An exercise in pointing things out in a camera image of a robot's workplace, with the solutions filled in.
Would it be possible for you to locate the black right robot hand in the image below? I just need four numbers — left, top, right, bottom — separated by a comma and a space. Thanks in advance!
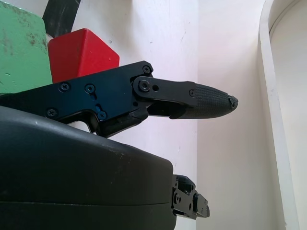
0, 61, 239, 230

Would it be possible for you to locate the red wooden block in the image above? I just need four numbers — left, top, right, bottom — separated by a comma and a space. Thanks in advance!
47, 28, 120, 84

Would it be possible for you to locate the green wooden block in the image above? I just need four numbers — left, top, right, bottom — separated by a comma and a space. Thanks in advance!
0, 0, 52, 95

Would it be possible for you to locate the black tape marker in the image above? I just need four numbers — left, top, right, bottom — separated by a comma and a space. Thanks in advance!
42, 0, 81, 39

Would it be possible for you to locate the white curved tray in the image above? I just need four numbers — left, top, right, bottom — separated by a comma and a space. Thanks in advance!
258, 0, 307, 230

